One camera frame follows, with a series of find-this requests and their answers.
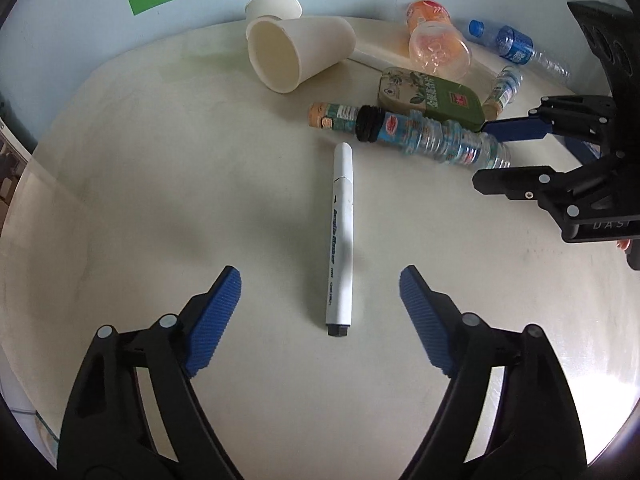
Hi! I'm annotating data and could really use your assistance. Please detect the crushed blue label bottle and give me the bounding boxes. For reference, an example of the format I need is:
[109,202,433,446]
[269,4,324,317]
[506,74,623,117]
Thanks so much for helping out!
[355,105,511,170]

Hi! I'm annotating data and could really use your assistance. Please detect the white paper cup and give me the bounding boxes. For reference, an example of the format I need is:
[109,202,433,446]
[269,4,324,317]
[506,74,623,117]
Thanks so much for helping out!
[245,0,303,23]
[247,16,357,94]

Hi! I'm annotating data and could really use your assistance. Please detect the person right hand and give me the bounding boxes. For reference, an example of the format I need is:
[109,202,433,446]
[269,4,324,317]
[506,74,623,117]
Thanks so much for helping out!
[616,240,640,271]

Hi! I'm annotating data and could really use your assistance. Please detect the small slim labelled bottle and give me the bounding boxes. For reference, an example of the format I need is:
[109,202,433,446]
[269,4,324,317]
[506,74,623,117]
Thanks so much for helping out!
[482,66,524,122]

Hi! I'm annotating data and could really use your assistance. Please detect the blue label water bottle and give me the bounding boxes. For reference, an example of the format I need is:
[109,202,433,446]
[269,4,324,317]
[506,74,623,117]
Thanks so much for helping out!
[466,20,570,84]

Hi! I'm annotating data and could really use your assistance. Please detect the orange drink plastic bottle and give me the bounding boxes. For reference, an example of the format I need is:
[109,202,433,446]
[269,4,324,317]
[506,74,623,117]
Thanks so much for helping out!
[406,0,472,81]

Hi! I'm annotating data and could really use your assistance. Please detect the green tin box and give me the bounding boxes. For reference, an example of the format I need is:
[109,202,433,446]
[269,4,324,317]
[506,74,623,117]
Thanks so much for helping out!
[378,67,485,131]

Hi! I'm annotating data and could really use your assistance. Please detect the white marker pen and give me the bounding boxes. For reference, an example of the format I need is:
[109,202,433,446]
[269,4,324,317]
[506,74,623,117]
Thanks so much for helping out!
[326,143,355,337]

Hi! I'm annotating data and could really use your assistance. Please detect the small cork-capped bottle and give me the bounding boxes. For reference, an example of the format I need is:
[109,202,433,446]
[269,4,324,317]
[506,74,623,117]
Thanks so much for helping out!
[308,102,359,134]

